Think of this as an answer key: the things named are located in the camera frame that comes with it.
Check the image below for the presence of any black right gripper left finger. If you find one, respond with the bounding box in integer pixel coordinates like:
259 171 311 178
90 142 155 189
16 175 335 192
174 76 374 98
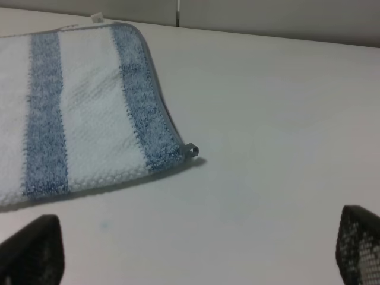
1 214 65 284

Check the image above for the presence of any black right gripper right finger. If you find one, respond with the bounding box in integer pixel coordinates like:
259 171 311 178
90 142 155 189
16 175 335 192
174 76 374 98
335 205 379 284

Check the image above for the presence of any blue white striped towel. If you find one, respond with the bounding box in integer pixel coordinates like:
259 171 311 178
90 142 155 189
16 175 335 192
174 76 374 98
1 22 199 207

